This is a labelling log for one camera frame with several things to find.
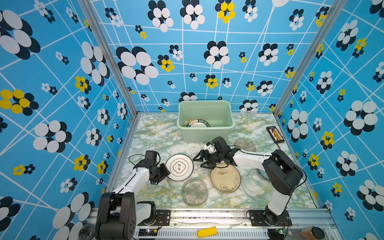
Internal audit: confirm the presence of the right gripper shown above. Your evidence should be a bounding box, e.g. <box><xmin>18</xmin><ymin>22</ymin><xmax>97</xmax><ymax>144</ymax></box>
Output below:
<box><xmin>192</xmin><ymin>150</ymin><xmax>224</xmax><ymax>170</ymax></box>

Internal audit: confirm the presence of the small white green-rimmed plate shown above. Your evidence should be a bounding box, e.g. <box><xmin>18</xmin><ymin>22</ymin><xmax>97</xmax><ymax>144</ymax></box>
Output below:
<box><xmin>166</xmin><ymin>154</ymin><xmax>194</xmax><ymax>182</ymax></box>

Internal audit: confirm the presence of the beige ceramic plate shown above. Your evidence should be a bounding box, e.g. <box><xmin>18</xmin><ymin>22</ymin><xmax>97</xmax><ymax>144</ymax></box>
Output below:
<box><xmin>211</xmin><ymin>163</ymin><xmax>241</xmax><ymax>194</ymax></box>

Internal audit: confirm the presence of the white teal lettered plate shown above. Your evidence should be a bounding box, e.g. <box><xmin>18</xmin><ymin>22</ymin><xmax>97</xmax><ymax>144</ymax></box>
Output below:
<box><xmin>186</xmin><ymin>119</ymin><xmax>210</xmax><ymax>128</ymax></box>

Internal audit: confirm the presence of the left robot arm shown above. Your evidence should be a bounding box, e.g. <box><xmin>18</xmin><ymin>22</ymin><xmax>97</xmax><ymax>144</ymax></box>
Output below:
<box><xmin>95</xmin><ymin>151</ymin><xmax>170</xmax><ymax>240</ymax></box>

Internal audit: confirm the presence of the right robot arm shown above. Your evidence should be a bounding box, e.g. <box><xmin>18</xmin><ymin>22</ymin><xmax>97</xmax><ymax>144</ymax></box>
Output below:
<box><xmin>193</xmin><ymin>137</ymin><xmax>307</xmax><ymax>226</ymax></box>

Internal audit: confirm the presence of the mint green plastic bin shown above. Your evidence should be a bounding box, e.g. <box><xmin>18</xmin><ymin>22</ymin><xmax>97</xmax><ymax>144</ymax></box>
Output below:
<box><xmin>177</xmin><ymin>101</ymin><xmax>235</xmax><ymax>143</ymax></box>

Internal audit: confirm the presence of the clear glass plate front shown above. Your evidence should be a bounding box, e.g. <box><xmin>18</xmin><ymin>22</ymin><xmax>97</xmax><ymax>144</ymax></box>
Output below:
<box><xmin>182</xmin><ymin>178</ymin><xmax>209</xmax><ymax>207</ymax></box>

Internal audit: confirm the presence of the clear glass plate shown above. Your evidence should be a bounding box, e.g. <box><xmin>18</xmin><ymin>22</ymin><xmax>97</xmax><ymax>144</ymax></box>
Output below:
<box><xmin>234</xmin><ymin>138</ymin><xmax>257</xmax><ymax>152</ymax></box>
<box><xmin>182</xmin><ymin>178</ymin><xmax>209</xmax><ymax>207</ymax></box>
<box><xmin>241</xmin><ymin>172</ymin><xmax>272</xmax><ymax>198</ymax></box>

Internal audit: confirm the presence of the clear glass plate back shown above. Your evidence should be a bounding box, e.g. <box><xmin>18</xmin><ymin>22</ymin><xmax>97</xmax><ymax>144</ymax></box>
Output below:
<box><xmin>234</xmin><ymin>138</ymin><xmax>257</xmax><ymax>152</ymax></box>

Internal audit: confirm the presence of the clear glass plate right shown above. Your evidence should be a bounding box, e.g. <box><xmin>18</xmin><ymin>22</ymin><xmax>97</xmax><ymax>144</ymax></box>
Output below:
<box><xmin>241</xmin><ymin>172</ymin><xmax>272</xmax><ymax>198</ymax></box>

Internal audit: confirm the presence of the yellow plastic block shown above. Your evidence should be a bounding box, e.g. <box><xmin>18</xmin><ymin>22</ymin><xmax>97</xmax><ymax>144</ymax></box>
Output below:
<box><xmin>198</xmin><ymin>227</ymin><xmax>218</xmax><ymax>238</ymax></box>

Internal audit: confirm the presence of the brown jar black lid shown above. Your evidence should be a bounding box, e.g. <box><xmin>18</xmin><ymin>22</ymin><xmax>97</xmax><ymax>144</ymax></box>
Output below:
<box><xmin>300</xmin><ymin>226</ymin><xmax>325</xmax><ymax>240</ymax></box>

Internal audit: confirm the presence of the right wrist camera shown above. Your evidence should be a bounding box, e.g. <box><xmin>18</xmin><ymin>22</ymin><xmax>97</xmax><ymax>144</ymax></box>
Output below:
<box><xmin>204</xmin><ymin>142</ymin><xmax>216</xmax><ymax>154</ymax></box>

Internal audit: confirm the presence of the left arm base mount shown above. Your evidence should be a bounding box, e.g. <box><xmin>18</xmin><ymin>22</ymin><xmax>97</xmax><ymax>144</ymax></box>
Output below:
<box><xmin>140</xmin><ymin>210</ymin><xmax>171</xmax><ymax>226</ymax></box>

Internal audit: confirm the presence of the aluminium front rail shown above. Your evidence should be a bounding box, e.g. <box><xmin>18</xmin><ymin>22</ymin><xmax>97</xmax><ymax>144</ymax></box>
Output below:
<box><xmin>86</xmin><ymin>207</ymin><xmax>344</xmax><ymax>240</ymax></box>

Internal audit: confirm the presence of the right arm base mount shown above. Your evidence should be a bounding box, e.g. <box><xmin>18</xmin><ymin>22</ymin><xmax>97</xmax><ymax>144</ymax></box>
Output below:
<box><xmin>246</xmin><ymin>209</ymin><xmax>292</xmax><ymax>227</ymax></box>

